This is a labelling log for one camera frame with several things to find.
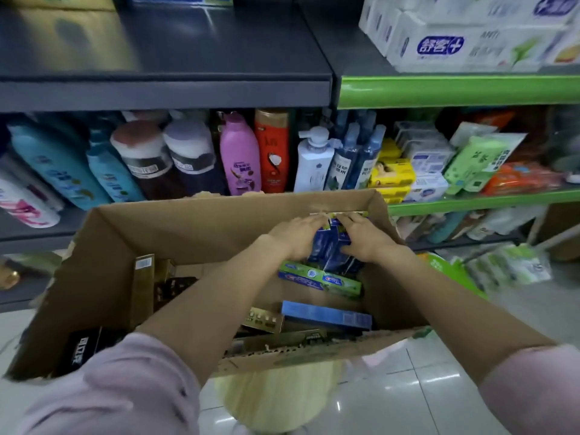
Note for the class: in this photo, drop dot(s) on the person's right hand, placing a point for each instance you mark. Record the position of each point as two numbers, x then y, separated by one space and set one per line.
369 242

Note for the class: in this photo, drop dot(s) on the person's left hand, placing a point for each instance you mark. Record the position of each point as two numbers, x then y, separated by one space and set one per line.
294 237

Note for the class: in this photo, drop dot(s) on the pile of toothpaste boxes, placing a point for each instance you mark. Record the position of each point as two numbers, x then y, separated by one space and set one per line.
326 314

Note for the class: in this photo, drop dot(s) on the brown cardboard box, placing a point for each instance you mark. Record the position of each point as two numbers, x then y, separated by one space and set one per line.
181 231

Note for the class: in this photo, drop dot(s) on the dark grey shelf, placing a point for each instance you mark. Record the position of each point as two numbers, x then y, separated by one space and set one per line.
204 63

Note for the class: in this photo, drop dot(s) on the person's right forearm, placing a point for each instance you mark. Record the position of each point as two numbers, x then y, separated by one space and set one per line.
462 308

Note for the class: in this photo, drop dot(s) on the person's left forearm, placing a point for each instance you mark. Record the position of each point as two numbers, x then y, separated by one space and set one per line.
213 303

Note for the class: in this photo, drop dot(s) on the person's pink right sleeve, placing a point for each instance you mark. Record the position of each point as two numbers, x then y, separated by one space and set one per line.
534 389

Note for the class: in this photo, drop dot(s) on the white pump bottle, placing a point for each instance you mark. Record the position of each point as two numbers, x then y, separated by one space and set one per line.
312 163

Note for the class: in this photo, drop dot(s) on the white and blue packet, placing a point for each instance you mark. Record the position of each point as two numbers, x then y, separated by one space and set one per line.
426 189
430 160

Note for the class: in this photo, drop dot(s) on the cluster of dark blue bottles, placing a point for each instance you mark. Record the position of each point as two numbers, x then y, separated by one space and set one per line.
358 158

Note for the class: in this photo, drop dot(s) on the red orange bottle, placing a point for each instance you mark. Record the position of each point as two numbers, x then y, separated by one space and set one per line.
272 154

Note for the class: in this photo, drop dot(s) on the green plastic bag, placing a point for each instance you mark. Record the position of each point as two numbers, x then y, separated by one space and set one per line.
453 274

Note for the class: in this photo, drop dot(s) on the pink shampoo bottle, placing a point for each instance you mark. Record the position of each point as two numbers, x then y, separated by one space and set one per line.
240 158

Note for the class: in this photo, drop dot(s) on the white-lidded dark jar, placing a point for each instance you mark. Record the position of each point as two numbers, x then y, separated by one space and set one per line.
188 115
195 154

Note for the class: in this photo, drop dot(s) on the white plastic packet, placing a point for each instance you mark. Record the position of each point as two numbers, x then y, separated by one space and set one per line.
503 221

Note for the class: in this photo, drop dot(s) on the bright green packet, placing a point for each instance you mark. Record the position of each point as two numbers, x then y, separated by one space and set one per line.
480 163

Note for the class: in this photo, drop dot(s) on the green and white wipes pack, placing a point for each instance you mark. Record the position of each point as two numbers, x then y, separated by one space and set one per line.
512 264

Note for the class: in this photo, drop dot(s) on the pale green packet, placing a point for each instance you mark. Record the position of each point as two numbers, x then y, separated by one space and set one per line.
471 133

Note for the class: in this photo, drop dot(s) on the round light wooden stool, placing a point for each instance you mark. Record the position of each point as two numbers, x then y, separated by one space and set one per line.
276 394

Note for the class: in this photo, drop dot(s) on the orange packet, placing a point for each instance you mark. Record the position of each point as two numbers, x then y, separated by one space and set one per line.
521 178

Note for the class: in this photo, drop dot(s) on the brown-lidded dark jar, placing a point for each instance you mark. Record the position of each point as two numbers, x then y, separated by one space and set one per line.
145 158
145 116

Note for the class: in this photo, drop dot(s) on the small teal shampoo bottle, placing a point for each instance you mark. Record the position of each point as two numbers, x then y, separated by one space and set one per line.
113 176

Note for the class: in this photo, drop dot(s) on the stack of white tissue packs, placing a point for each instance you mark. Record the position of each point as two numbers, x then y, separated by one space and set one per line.
476 36

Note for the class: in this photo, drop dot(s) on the large teal shampoo bottle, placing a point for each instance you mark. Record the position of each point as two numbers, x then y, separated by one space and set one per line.
59 167

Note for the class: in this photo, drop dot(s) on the white bottle pink label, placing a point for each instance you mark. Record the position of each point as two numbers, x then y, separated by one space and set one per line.
41 190

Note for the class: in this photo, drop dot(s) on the white bottle blue cap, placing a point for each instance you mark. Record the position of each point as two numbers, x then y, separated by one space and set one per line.
22 208

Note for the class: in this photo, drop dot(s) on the gold bottle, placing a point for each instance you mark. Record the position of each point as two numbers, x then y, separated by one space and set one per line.
9 278

